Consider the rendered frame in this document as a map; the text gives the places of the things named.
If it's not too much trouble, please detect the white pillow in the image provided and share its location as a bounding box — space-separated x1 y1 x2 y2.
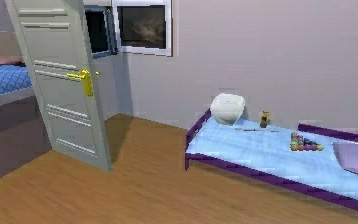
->
209 92 246 126

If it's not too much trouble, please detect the thin grey stick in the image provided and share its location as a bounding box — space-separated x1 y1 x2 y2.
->
234 127 280 133

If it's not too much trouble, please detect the small yellow brown box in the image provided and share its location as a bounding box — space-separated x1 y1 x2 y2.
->
259 111 271 129

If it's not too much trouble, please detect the white framed window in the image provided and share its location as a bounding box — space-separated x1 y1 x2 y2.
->
112 0 173 57

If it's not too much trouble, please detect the purple bed with blue sheet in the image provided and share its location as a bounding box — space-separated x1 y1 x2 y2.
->
184 108 358 216

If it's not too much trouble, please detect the dark framed window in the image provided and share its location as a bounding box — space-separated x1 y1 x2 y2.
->
84 5 119 60

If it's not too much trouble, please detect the pale grey room door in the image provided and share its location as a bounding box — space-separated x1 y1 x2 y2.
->
4 0 113 173

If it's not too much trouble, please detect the pile of coloured balls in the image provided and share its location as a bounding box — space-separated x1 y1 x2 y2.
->
289 131 325 152

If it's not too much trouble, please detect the bed with blue quilted cover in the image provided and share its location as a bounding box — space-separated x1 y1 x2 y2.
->
0 62 36 110

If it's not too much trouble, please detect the lilac pillow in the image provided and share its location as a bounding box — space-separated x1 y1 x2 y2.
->
332 141 358 178

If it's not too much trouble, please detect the pink pillow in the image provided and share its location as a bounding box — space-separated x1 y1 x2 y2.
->
0 54 27 67

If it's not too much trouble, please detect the yellow door handle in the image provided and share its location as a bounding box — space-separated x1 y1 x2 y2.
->
66 69 102 98

